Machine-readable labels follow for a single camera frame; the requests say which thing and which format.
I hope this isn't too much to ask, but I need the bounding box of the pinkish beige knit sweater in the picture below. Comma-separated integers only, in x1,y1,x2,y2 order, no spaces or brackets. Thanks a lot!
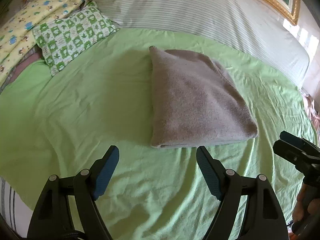
149,46,258,148

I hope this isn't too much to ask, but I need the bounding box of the person's right hand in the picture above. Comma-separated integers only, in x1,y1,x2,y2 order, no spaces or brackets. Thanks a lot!
292,182,320,225

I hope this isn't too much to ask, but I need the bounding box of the white striped mattress edge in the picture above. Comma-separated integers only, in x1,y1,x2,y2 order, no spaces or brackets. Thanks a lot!
0,177,33,237

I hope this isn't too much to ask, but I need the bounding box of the pink cloth at bedside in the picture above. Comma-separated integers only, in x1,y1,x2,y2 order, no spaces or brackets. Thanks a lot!
302,93,319,138

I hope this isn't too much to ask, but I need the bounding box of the light green bed sheet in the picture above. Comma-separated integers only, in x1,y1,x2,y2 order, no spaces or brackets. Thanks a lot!
1,29,317,239

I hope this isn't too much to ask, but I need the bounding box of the white striped quilt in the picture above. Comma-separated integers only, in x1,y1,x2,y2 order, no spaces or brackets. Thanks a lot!
93,0,310,87

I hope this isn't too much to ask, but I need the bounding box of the green white patterned pillow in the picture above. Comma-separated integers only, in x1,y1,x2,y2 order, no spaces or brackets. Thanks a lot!
33,1,118,76

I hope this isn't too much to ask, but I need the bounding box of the yellow cartoon print blanket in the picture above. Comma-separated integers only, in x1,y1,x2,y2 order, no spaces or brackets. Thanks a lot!
1,0,84,84

